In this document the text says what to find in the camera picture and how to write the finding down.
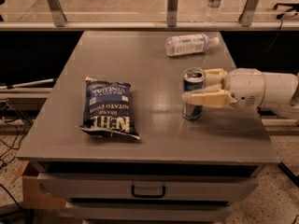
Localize grey upper drawer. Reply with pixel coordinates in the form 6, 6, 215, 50
38, 173, 258, 202

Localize white rod with black tip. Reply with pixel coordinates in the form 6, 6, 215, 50
0, 78, 57, 90

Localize brown cardboard box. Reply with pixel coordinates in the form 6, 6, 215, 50
13, 161, 65, 210

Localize upright clear water bottle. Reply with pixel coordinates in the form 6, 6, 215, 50
205, 0, 222, 26

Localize black office chair base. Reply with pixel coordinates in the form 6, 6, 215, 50
272, 2, 299, 21

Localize grey lower drawer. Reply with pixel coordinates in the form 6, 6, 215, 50
65, 203, 232, 222

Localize grey drawer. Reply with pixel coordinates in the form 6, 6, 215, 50
38, 173, 258, 202
65, 203, 232, 222

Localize dark blue potato chips bag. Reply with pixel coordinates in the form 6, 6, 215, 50
79, 77, 140, 140

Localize lying clear plastic bottle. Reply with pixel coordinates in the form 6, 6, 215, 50
165, 34, 220, 57

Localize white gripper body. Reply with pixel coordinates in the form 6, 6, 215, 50
224, 68, 265, 109

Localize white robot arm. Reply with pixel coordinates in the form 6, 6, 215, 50
181, 68, 299, 120

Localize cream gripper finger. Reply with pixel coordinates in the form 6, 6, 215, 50
181, 84, 234, 108
205, 68, 228, 86

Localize black drawer handle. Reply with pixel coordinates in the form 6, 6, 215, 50
131, 185, 166, 199

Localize black floor cables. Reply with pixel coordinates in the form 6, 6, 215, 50
0, 100, 32, 224

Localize blue silver drink can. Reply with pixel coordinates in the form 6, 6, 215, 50
182, 67, 206, 121

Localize metal railing frame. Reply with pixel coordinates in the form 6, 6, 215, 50
0, 0, 299, 31

